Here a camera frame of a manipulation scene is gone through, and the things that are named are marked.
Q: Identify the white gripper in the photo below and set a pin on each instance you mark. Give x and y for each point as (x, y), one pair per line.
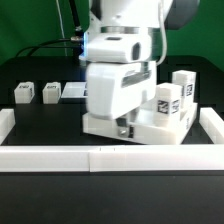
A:
(120, 77)

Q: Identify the white tag sheet with markers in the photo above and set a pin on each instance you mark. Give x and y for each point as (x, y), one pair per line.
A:
(75, 90)

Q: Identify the white square table top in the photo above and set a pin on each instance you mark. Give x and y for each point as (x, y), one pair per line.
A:
(142, 131)

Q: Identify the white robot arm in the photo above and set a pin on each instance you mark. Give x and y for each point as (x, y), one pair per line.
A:
(145, 17)

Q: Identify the white U-shaped fence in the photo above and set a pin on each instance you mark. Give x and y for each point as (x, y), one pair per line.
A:
(105, 158)

